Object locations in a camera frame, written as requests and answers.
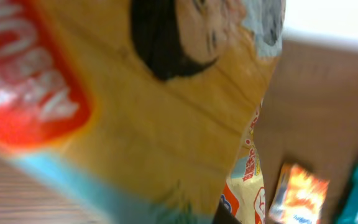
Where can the red white snack package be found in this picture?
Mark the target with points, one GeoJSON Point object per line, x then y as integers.
{"type": "Point", "coordinates": [139, 109]}

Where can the orange tissue pack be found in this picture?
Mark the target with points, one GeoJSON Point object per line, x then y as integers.
{"type": "Point", "coordinates": [299, 196]}

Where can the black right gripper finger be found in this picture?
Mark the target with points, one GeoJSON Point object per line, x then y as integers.
{"type": "Point", "coordinates": [223, 216]}

